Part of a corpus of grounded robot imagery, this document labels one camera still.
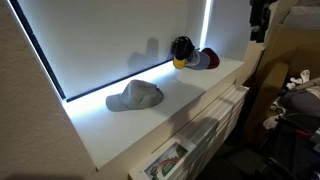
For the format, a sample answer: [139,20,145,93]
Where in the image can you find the black and yellow cap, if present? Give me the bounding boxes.
[170,35,197,70]

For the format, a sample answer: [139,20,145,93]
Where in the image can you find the white roller blind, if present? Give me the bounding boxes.
[16,0,208,99]

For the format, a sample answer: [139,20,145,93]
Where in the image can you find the grey clothing pile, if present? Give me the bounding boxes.
[280,78,320,118]

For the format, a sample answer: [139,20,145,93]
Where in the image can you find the black window side frame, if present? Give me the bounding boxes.
[9,0,67,100]

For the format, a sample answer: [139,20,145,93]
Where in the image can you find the large brown cardboard box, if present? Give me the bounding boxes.
[242,23,320,148]

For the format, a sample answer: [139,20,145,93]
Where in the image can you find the black blind bottom bar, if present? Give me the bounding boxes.
[65,57,175,103]

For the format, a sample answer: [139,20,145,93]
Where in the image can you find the white socks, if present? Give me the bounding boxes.
[285,69,311,90]

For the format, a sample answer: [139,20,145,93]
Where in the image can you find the black bag with red part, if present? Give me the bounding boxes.
[261,113,320,180]

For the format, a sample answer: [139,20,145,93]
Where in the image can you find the plain grey baseball cap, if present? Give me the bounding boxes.
[105,79,165,113]

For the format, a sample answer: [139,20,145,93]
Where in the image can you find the white framed colourful picture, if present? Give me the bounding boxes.
[128,133,198,180]

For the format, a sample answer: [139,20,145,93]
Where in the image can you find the red baseball cap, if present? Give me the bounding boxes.
[201,47,221,70]

